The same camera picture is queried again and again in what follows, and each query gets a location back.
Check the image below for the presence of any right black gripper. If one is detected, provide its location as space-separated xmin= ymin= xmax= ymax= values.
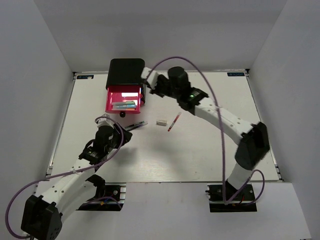
xmin=147 ymin=75 xmax=181 ymax=100

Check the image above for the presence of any orange highlighter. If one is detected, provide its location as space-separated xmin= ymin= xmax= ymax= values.
xmin=112 ymin=104 xmax=137 ymax=110

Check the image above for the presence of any green highlighter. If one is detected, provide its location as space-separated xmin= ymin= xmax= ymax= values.
xmin=111 ymin=101 xmax=136 ymax=106

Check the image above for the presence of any white eraser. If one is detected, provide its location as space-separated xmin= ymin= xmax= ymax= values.
xmin=156 ymin=120 xmax=167 ymax=126

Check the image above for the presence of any pink top drawer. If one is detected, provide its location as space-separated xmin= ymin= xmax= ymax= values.
xmin=105 ymin=85 xmax=142 ymax=118

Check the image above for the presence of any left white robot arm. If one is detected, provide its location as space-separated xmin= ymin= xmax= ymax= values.
xmin=21 ymin=124 xmax=132 ymax=240

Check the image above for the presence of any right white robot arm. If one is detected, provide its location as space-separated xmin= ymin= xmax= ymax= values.
xmin=146 ymin=66 xmax=270 ymax=200

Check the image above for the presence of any blue pen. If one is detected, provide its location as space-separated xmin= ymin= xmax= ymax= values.
xmin=126 ymin=122 xmax=148 ymax=132

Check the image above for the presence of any green capped pen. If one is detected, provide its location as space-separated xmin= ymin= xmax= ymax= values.
xmin=124 ymin=121 xmax=145 ymax=131

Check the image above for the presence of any red pen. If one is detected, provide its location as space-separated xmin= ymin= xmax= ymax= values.
xmin=167 ymin=112 xmax=182 ymax=132

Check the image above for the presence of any black drawer cabinet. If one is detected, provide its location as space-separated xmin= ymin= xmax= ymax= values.
xmin=105 ymin=58 xmax=146 ymax=102

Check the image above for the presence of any left blue corner label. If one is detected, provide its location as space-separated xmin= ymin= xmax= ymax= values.
xmin=76 ymin=74 xmax=94 ymax=80

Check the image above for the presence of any blue corner label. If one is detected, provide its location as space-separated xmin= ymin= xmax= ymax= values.
xmin=76 ymin=74 xmax=94 ymax=80
xmin=227 ymin=72 xmax=245 ymax=77

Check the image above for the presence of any right blue corner label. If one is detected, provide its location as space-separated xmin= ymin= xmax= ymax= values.
xmin=227 ymin=72 xmax=245 ymax=77

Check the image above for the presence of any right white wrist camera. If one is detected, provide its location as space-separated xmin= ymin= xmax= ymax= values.
xmin=141 ymin=67 xmax=159 ymax=89

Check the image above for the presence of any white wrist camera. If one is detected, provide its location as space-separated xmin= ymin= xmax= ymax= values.
xmin=141 ymin=67 xmax=159 ymax=89
xmin=94 ymin=113 xmax=114 ymax=129

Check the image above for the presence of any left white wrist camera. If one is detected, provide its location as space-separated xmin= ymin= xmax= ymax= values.
xmin=94 ymin=113 xmax=114 ymax=129

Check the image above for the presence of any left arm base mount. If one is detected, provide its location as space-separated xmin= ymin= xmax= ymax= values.
xmin=77 ymin=174 xmax=126 ymax=212

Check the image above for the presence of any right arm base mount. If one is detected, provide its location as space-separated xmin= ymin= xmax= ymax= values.
xmin=205 ymin=184 xmax=257 ymax=213

